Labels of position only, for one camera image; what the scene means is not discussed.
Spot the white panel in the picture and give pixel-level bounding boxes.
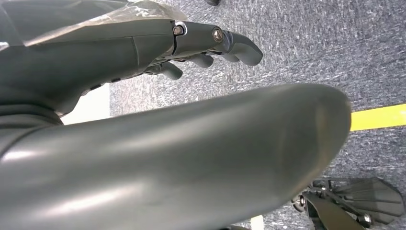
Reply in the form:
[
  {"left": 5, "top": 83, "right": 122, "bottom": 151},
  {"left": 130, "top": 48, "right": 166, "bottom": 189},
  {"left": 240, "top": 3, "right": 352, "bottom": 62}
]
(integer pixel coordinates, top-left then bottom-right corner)
[{"left": 60, "top": 83, "right": 111, "bottom": 126}]

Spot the clear plastic film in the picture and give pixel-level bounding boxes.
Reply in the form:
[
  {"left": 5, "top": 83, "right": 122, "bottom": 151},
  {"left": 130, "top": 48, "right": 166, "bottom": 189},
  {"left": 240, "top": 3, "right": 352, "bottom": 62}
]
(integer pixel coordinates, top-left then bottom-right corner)
[{"left": 23, "top": 0, "right": 188, "bottom": 47}]

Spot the dark grey mottled rug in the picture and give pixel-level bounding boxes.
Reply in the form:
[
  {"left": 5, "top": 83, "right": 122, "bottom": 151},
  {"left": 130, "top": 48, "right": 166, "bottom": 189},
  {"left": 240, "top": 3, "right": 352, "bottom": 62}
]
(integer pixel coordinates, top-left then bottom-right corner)
[{"left": 109, "top": 0, "right": 406, "bottom": 230}]

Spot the yellow floor tape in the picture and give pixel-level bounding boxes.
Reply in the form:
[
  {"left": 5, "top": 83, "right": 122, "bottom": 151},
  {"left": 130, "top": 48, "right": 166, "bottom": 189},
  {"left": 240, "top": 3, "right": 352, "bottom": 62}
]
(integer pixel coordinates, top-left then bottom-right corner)
[{"left": 350, "top": 103, "right": 406, "bottom": 132}]

